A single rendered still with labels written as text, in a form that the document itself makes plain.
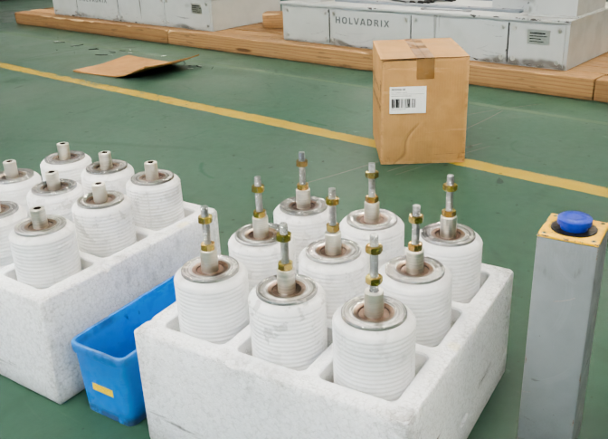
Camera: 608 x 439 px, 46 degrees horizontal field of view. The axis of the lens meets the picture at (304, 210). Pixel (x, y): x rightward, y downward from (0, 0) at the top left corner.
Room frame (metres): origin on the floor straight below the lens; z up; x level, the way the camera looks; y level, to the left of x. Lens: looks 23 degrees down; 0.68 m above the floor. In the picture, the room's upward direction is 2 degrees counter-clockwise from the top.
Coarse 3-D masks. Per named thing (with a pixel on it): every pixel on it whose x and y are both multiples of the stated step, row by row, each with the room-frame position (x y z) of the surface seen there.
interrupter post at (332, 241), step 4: (328, 232) 0.86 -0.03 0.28; (340, 232) 0.86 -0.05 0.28; (328, 236) 0.86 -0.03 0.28; (332, 236) 0.85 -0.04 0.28; (336, 236) 0.86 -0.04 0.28; (340, 236) 0.86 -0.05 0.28; (328, 240) 0.86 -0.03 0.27; (332, 240) 0.85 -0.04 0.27; (336, 240) 0.86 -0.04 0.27; (340, 240) 0.86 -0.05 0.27; (328, 244) 0.86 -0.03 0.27; (332, 244) 0.85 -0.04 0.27; (336, 244) 0.85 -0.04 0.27; (340, 244) 0.86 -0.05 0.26; (328, 248) 0.86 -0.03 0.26; (332, 248) 0.85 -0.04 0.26; (336, 248) 0.85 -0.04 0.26; (340, 248) 0.86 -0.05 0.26; (328, 252) 0.86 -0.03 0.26; (332, 252) 0.85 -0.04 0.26; (336, 252) 0.86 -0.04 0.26; (340, 252) 0.86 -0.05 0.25
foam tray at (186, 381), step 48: (480, 288) 0.88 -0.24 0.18; (144, 336) 0.79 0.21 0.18; (240, 336) 0.78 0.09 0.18; (480, 336) 0.80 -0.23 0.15; (144, 384) 0.80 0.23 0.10; (192, 384) 0.75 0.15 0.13; (240, 384) 0.71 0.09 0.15; (288, 384) 0.68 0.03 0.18; (336, 384) 0.67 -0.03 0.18; (432, 384) 0.66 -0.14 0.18; (480, 384) 0.82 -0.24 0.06; (192, 432) 0.76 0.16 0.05; (240, 432) 0.72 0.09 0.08; (288, 432) 0.68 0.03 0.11; (336, 432) 0.64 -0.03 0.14; (384, 432) 0.61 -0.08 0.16; (432, 432) 0.66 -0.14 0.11
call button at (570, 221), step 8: (560, 216) 0.78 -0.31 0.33; (568, 216) 0.77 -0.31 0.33; (576, 216) 0.77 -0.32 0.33; (584, 216) 0.77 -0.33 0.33; (560, 224) 0.77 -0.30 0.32; (568, 224) 0.76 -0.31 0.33; (576, 224) 0.76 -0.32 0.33; (584, 224) 0.76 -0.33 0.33; (592, 224) 0.76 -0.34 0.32; (576, 232) 0.76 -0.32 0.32; (584, 232) 0.76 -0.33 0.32
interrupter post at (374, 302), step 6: (366, 288) 0.71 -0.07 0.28; (378, 288) 0.71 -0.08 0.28; (366, 294) 0.70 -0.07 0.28; (372, 294) 0.69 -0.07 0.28; (378, 294) 0.69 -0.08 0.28; (366, 300) 0.70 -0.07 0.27; (372, 300) 0.69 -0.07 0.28; (378, 300) 0.69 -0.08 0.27; (366, 306) 0.70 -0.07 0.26; (372, 306) 0.69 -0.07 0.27; (378, 306) 0.69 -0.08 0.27; (366, 312) 0.70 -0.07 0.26; (372, 312) 0.69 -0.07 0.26; (378, 312) 0.69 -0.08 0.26; (372, 318) 0.69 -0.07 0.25
